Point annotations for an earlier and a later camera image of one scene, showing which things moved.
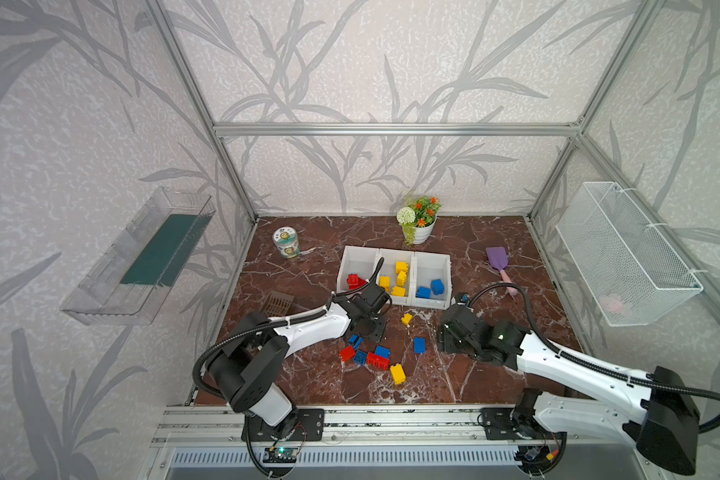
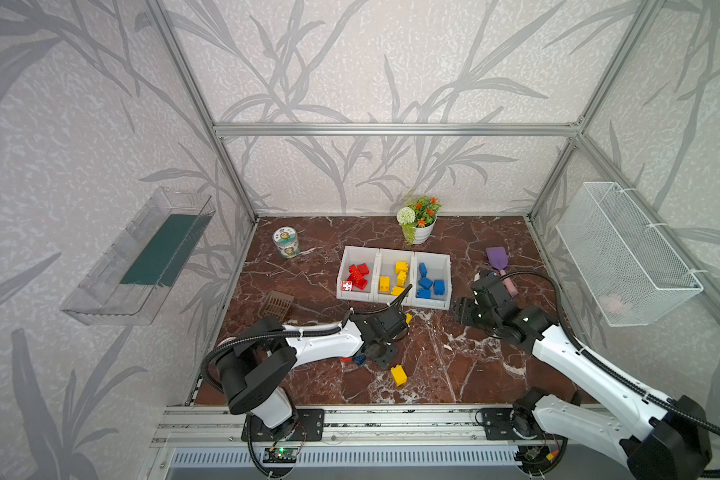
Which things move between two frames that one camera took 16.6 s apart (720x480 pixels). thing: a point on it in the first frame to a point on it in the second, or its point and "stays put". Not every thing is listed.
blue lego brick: (437, 286) stays put
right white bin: (431, 280) stays put
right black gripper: (451, 334) to (472, 306)
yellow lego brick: (385, 282) stays put
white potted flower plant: (418, 219) stays put
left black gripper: (371, 324) to (387, 324)
